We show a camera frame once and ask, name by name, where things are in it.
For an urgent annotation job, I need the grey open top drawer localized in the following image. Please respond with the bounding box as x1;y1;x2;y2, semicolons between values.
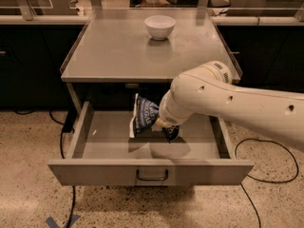
48;102;254;186

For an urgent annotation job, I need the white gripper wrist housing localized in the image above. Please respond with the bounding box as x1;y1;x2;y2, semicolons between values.
153;92;192;129

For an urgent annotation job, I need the dark cabinet row behind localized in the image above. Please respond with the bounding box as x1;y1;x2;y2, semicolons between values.
0;24;304;109

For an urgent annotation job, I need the white ceramic bowl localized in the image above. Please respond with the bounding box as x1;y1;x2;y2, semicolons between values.
144;15;176;41

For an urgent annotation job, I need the blue kettle chip bag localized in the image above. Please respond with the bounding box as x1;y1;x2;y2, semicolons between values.
129;93;180;143

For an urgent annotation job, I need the blue tape floor mark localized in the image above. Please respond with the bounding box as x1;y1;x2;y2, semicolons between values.
45;214;80;228

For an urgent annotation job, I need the black cable right floor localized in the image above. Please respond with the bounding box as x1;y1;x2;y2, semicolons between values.
234;138;300;228

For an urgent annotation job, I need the black cable floor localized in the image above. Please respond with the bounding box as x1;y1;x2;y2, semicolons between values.
13;109;77;228
234;138;300;228

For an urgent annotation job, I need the dark metal drawer handle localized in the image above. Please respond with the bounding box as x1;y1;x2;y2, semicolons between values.
136;169;169;181

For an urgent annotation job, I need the black cable left floor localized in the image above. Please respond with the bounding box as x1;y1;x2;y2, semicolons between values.
13;109;77;228

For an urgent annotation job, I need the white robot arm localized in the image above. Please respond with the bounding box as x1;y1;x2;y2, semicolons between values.
159;61;304;151

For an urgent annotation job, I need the grey metal counter cabinet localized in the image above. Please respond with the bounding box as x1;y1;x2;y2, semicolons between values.
61;8;242;111

